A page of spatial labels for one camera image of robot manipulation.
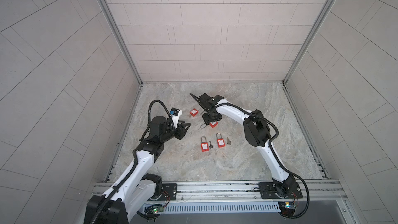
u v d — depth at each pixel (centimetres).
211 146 85
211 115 82
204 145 84
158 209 64
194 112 99
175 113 68
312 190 73
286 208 68
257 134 58
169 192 70
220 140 86
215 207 68
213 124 92
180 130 68
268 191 71
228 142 87
